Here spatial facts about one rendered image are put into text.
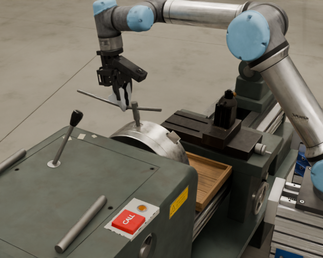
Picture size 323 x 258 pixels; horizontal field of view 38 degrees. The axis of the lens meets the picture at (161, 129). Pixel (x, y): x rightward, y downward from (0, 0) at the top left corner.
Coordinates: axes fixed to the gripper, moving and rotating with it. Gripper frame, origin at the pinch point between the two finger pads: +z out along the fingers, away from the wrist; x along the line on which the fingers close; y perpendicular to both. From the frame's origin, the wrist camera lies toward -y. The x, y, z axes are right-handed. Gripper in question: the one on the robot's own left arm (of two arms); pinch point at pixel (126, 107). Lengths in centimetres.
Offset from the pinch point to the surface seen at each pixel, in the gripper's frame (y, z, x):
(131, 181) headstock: -20.4, 7.7, 30.7
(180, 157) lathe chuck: -18.2, 16.7, -0.1
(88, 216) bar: -21, 6, 50
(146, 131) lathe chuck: -8.0, 7.1, 2.4
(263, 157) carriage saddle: -28, 43, -53
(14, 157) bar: 10.9, -0.2, 41.0
